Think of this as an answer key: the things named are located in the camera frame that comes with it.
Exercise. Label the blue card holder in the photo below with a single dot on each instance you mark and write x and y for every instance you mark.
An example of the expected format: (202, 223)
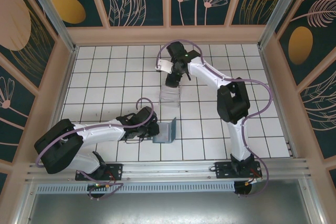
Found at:
(164, 132)

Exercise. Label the clear plastic box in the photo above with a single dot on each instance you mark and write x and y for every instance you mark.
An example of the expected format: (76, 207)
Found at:
(170, 98)

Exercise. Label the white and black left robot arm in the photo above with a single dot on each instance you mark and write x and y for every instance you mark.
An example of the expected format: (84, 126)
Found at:
(99, 130)

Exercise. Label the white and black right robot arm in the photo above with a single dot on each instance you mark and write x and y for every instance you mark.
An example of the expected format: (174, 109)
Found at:
(233, 103)

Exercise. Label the grey metal sheet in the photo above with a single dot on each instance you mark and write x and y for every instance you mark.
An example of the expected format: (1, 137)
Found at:
(170, 208)

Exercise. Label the long aluminium mounting rail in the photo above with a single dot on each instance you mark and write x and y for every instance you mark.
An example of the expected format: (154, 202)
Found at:
(170, 169)

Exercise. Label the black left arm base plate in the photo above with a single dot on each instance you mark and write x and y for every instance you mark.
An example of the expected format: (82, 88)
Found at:
(115, 169)

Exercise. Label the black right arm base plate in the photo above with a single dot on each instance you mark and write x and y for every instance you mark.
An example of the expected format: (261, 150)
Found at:
(223, 169)

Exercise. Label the aluminium side rail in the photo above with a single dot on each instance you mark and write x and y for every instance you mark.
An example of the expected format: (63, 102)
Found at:
(66, 77)
(278, 103)

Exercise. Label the aluminium corner post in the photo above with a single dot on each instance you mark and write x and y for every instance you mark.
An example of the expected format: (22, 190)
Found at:
(53, 11)
(278, 11)

